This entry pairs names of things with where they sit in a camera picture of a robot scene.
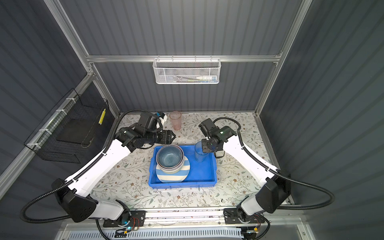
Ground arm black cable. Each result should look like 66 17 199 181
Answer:
212 116 336 240
19 109 151 240

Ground white vented strip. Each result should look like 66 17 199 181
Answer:
67 227 244 240

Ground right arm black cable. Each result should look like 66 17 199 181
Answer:
212 116 336 240

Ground white wire mesh basket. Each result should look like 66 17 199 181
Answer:
153 58 222 85

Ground blue plastic bin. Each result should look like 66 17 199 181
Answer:
149 145 218 189

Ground pink bowl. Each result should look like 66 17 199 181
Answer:
156 157 187 174

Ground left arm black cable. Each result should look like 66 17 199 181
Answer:
19 109 151 240

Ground yellow tag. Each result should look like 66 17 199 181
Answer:
98 109 106 125

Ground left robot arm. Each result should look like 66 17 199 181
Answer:
52 111 176 226

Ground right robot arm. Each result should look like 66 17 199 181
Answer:
199 117 291 221

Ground black pad in basket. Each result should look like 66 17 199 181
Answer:
56 119 94 145

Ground pink translucent cup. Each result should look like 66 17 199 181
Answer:
169 111 182 131

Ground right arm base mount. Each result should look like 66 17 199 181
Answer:
223 208 265 225

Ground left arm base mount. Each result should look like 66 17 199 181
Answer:
103 211 147 228

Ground pens in white basket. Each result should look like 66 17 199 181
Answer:
173 76 218 84

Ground blue translucent cup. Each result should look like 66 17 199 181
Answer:
195 141 208 163

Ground dark blue bowl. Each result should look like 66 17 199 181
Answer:
156 145 184 169

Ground black wire wall basket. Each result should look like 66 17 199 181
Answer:
24 92 115 164

